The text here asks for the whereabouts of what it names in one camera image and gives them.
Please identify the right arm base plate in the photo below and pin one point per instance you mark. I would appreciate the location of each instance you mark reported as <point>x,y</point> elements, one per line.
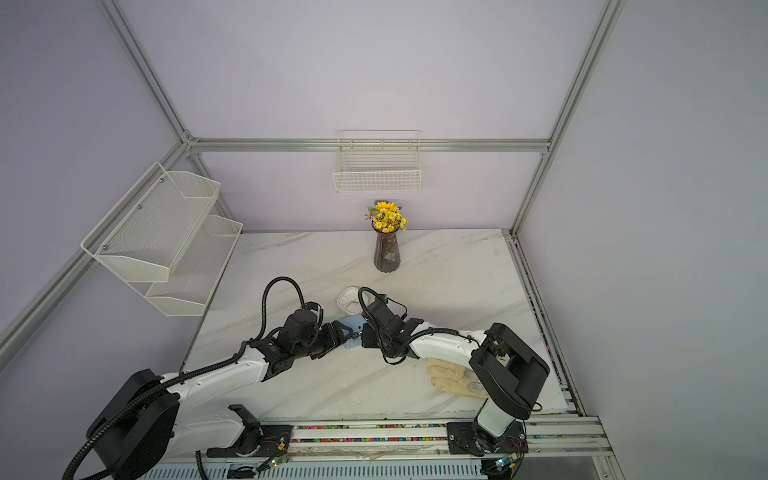
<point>471,439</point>

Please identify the light blue alarm clock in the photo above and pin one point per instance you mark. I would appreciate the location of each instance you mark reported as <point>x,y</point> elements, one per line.
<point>353,327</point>

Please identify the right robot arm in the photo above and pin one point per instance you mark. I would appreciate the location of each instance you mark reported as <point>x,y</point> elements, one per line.
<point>509,370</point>

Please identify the white two-tier mesh shelf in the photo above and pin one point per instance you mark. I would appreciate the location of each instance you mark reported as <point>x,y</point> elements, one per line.
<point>164,240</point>

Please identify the dark glass vase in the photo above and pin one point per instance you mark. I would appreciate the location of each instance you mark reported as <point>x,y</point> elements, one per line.
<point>387,256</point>

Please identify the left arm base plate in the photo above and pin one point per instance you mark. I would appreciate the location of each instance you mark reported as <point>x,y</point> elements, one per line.
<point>256,440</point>

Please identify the yellow flower bouquet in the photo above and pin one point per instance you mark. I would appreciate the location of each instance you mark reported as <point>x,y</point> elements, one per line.
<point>386,217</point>

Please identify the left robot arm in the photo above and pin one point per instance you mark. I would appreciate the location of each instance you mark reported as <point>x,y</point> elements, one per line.
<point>155,416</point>

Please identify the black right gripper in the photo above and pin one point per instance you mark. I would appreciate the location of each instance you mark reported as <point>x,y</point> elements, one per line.
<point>369,339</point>

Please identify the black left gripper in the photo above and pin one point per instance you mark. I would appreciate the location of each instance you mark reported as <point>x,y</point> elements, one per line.
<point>333,340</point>

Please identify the aluminium frame profile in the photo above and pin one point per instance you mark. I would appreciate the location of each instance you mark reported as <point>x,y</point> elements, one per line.
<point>210,163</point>

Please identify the cream work glove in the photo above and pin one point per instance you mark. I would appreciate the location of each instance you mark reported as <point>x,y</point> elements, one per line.
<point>455,379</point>

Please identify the aluminium front rail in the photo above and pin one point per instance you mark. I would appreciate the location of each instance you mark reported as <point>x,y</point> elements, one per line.
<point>566,447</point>

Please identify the white wire wall basket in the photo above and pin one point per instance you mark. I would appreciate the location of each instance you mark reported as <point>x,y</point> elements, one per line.
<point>369,161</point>

